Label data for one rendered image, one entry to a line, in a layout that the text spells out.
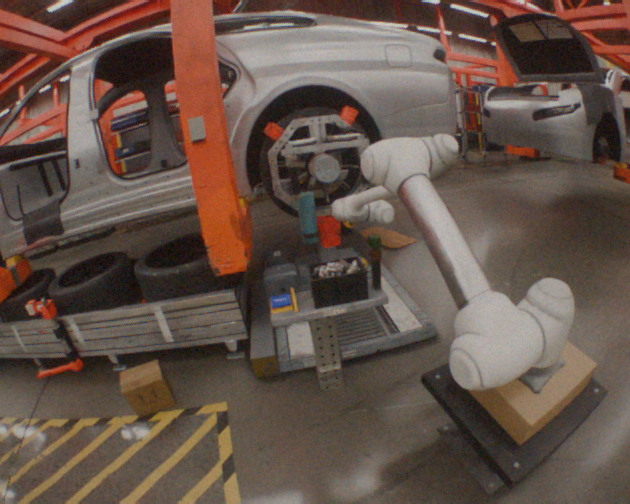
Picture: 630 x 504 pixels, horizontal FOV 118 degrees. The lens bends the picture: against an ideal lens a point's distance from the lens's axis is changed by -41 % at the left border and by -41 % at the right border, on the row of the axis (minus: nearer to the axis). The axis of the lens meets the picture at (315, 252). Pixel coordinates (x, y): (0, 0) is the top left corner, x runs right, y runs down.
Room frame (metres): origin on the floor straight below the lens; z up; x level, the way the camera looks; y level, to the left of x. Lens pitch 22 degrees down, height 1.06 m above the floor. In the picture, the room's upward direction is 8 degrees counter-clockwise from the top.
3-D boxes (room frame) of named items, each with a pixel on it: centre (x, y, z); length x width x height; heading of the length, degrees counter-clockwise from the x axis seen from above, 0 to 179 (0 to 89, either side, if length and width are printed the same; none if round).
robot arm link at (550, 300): (0.51, -0.58, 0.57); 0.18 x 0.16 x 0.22; 103
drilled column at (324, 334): (1.03, 0.01, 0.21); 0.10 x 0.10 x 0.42; 6
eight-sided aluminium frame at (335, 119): (1.72, -0.10, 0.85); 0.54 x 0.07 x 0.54; 96
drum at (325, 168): (1.64, -0.10, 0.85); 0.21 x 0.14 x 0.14; 6
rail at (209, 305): (1.19, 1.62, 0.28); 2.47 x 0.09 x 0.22; 96
